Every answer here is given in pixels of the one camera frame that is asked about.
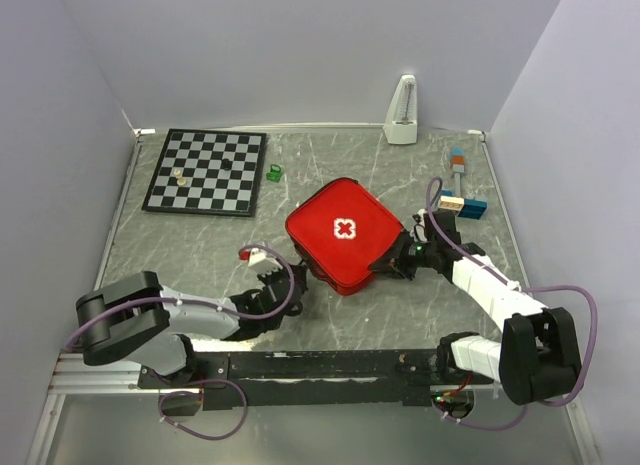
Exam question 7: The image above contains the blue toy block stack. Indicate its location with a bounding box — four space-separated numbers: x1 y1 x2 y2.
438 195 488 220

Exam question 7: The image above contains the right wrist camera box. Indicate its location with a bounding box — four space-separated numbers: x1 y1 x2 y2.
411 209 430 243

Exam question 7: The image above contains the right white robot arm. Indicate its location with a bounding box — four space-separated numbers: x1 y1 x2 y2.
369 210 586 405

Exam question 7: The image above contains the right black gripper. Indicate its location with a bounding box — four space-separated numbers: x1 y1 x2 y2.
371 229 438 281

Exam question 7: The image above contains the white metronome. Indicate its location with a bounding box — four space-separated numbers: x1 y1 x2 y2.
383 75 418 145

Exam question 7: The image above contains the black base bar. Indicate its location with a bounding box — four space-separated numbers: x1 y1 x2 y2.
138 349 469 411

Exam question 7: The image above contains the aluminium frame rail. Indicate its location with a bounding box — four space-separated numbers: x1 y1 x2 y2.
47 349 166 396

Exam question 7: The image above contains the grey orange blue toy stick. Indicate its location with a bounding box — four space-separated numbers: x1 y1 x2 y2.
450 148 465 197

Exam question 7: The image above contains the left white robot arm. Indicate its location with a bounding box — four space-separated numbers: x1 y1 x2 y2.
71 263 307 387

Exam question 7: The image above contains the small green toy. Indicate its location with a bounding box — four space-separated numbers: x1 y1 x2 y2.
266 164 282 183

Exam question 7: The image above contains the red black medicine case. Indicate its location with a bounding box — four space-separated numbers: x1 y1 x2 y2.
285 177 405 296

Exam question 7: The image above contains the black white chessboard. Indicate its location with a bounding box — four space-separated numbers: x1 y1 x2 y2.
142 129 267 217

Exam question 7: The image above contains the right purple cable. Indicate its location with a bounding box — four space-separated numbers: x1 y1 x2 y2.
424 176 599 431

